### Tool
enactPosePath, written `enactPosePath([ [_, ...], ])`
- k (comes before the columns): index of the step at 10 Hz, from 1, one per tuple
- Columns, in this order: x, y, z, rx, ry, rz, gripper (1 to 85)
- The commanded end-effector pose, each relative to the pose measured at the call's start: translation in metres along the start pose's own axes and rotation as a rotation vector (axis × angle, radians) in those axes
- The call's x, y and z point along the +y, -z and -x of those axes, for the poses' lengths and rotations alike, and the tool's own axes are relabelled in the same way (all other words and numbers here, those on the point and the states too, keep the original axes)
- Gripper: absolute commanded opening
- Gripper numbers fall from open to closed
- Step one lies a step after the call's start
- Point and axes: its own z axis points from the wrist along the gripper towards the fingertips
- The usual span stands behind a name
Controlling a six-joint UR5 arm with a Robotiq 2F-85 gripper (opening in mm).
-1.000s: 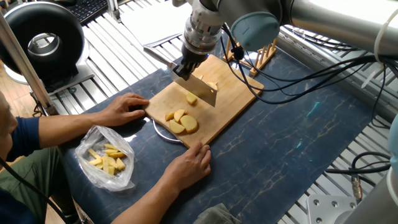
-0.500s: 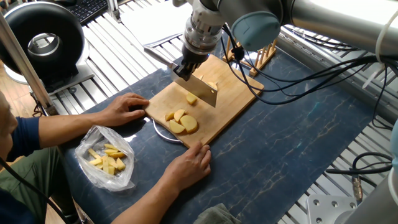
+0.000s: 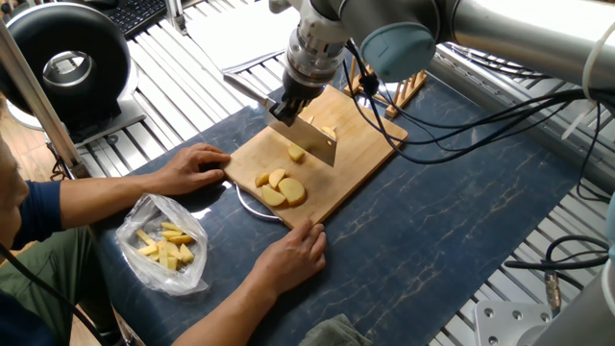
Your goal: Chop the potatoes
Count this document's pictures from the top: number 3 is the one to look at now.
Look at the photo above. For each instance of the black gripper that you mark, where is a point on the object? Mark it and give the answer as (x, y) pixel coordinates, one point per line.
(309, 73)

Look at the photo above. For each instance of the steel cleaver knife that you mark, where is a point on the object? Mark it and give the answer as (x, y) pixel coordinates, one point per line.
(309, 140)

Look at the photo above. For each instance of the thin cut potato slice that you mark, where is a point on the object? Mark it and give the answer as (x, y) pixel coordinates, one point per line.
(329, 132)

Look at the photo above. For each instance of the bamboo cutting board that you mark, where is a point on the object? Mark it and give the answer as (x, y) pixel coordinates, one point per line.
(365, 154)

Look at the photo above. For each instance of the person's left forearm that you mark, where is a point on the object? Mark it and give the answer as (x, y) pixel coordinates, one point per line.
(96, 202)

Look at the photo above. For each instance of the person's right forearm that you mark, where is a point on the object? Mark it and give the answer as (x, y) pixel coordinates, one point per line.
(221, 317)

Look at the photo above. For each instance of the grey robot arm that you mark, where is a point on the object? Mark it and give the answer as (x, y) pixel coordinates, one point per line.
(519, 34)

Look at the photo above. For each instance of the person's left hand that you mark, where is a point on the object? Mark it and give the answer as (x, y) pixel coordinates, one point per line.
(192, 165)

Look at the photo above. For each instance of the person's right hand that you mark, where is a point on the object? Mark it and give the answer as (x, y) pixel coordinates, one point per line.
(293, 255)

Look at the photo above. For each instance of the narrow potato wedge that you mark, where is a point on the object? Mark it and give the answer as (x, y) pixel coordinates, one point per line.
(278, 177)

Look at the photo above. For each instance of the white sheet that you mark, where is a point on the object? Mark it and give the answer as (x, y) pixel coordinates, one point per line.
(240, 34)

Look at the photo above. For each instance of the wooden knife rack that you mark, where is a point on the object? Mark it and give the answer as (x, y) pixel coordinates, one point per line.
(408, 88)

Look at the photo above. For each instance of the black keyboard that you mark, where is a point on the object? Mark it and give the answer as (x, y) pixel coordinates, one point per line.
(135, 14)

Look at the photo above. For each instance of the dark blue marble mat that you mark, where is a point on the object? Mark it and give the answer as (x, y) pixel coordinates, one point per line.
(442, 221)

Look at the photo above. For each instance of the plastic bag of potato sticks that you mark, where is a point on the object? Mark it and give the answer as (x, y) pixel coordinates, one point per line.
(159, 245)

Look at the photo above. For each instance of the grey-green cloth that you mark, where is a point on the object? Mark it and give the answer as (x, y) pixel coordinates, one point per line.
(332, 332)

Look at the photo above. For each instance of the wooden pole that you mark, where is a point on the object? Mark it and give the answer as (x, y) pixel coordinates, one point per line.
(38, 101)

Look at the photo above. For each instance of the olive trousers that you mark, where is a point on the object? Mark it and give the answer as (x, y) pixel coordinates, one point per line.
(48, 288)

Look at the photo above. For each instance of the metal mounting plate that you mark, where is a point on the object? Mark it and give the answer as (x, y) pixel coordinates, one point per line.
(514, 327)

